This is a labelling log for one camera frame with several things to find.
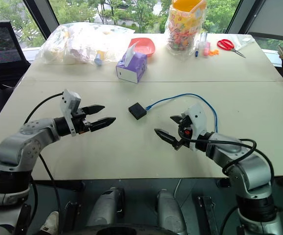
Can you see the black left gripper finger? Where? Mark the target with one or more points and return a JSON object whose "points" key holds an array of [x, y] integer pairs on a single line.
{"points": [[94, 109], [103, 123]]}

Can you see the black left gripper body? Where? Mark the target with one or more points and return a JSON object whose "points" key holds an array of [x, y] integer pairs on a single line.
{"points": [[80, 124]]}

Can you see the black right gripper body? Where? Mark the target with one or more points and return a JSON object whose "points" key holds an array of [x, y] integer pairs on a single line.
{"points": [[185, 127]]}

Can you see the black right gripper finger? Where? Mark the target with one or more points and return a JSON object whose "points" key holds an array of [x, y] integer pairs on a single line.
{"points": [[177, 118], [167, 135]]}

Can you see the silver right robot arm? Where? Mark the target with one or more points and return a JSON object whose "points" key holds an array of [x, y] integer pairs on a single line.
{"points": [[248, 171]]}

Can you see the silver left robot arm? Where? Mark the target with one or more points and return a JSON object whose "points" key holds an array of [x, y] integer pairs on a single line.
{"points": [[16, 149]]}

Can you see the small black rectangular box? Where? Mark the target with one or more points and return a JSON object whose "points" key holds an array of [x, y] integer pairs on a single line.
{"points": [[137, 110]]}

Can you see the blue tube with yellow cap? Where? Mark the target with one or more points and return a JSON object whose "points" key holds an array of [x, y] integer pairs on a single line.
{"points": [[98, 58]]}

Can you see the purple tissue box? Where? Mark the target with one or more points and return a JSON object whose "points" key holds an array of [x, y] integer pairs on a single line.
{"points": [[131, 67]]}

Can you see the clear bag of white items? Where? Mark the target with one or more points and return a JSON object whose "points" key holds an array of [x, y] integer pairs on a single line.
{"points": [[77, 42]]}

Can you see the blue pen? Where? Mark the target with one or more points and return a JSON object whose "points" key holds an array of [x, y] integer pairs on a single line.
{"points": [[197, 50]]}

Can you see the pink eraser block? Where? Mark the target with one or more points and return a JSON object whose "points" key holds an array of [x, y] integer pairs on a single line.
{"points": [[206, 50]]}

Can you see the small orange clips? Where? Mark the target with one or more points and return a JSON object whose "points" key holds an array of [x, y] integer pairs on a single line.
{"points": [[214, 52]]}

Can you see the silver robot leg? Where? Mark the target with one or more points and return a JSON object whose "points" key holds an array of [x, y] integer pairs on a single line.
{"points": [[105, 208], [170, 213]]}

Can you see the red plastic bowl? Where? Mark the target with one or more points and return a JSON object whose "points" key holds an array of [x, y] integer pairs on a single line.
{"points": [[145, 47]]}

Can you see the bag of colourful snacks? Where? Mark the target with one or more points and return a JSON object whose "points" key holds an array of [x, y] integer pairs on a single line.
{"points": [[184, 27]]}

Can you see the white shoe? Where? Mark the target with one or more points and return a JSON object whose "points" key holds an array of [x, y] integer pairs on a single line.
{"points": [[50, 221]]}

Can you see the clear flat plastic bag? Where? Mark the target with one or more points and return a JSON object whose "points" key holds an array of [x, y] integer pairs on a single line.
{"points": [[242, 40]]}

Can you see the dark rounded robot torso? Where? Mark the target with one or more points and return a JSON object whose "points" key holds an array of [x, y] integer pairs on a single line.
{"points": [[124, 230]]}

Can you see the black mesh office chair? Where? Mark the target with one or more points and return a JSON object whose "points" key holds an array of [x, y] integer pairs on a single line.
{"points": [[2, 46]]}

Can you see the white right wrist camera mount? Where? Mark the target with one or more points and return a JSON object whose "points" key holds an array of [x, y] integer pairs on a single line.
{"points": [[197, 117]]}

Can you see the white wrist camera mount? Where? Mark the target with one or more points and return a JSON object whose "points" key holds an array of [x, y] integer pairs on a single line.
{"points": [[69, 100], [197, 117]]}

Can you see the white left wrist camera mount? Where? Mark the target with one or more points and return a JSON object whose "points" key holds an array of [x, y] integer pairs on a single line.
{"points": [[69, 100]]}

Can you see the black metal bracket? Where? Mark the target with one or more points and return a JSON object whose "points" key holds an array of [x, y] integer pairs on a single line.
{"points": [[71, 215], [208, 213]]}

